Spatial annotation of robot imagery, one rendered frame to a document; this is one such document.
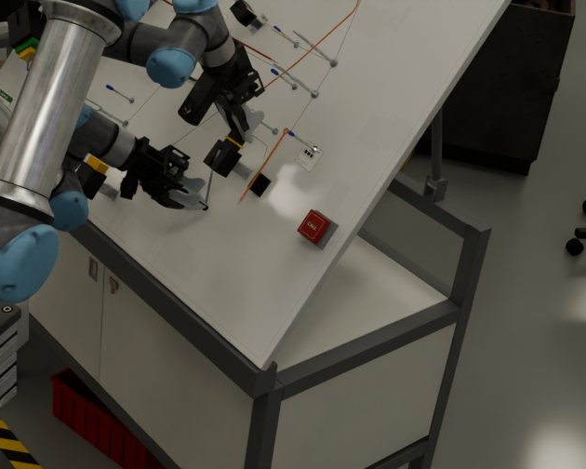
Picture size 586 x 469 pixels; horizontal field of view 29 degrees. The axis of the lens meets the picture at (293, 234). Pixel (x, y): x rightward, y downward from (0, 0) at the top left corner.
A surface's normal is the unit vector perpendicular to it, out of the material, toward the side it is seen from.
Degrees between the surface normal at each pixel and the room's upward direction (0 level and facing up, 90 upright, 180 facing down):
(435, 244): 0
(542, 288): 0
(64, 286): 90
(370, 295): 0
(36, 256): 96
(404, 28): 54
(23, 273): 96
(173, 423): 90
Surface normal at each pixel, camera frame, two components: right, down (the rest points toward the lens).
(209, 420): -0.76, 0.26
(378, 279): 0.13, -0.84
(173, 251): -0.54, -0.29
